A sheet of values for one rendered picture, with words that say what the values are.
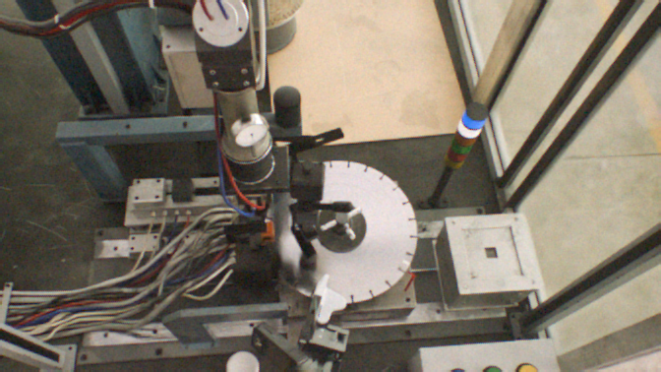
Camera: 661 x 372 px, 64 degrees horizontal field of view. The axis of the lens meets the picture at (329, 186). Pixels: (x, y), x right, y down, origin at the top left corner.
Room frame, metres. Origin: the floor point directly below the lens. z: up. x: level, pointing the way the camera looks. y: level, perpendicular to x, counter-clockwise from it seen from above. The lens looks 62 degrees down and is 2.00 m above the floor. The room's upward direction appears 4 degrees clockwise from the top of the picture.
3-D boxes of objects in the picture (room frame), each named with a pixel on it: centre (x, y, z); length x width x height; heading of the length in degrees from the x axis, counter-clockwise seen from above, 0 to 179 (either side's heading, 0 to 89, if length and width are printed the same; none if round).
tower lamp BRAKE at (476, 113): (0.63, -0.28, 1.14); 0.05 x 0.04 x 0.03; 8
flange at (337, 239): (0.45, -0.03, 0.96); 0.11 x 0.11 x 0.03
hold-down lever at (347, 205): (0.39, 0.00, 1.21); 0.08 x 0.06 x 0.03; 98
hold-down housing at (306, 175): (0.42, 0.04, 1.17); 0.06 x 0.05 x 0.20; 89
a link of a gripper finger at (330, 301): (0.26, -0.02, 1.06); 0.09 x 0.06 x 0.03; 169
